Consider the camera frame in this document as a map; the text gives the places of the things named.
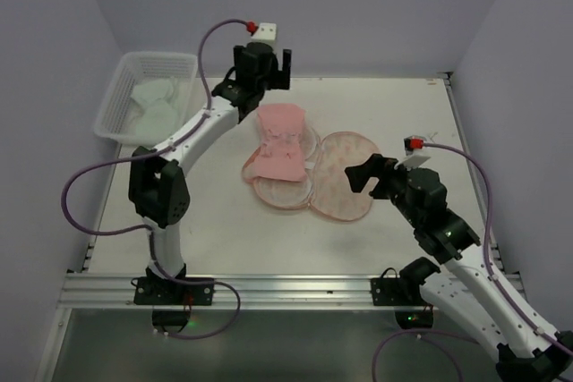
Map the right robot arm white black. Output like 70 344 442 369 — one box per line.
345 154 572 381

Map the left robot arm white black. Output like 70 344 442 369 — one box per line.
128 42 292 284

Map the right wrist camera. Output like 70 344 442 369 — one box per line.
402 135 431 169

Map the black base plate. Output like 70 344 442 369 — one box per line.
369 267 420 307
133 276 215 306

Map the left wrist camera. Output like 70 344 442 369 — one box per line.
252 22 278 46

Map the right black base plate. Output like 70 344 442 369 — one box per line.
369 267 420 307

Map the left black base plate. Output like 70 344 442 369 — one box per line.
133 276 215 306

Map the aluminium mounting rail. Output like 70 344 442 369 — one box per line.
57 272 529 310

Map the floral mesh laundry bag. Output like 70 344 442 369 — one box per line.
242 127 379 222

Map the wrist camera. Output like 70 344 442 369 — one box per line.
252 22 278 46
402 135 431 169

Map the pink bra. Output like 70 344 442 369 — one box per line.
253 103 307 183

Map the white plastic mesh basket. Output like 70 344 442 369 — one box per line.
93 51 198 147

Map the light green bra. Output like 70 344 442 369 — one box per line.
129 77 189 146

